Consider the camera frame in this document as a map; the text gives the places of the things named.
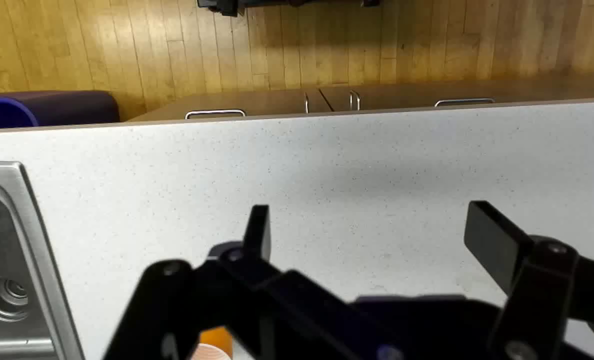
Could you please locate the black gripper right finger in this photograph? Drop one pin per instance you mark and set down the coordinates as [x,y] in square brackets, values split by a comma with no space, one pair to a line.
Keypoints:
[542,286]

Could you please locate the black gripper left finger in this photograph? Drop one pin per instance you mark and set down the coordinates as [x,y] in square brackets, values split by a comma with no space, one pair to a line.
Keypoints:
[166,301]

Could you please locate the black metal frame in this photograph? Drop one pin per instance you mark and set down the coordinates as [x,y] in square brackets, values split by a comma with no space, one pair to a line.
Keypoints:
[242,5]

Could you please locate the blue plastic bin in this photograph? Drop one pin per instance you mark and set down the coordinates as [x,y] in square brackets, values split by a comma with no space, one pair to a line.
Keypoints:
[57,106]

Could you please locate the wooden base cabinet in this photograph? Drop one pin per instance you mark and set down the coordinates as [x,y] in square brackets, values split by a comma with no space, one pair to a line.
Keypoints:
[402,96]

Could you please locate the stainless steel sink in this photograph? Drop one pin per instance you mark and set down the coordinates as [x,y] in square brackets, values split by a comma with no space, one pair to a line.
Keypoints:
[7,267]

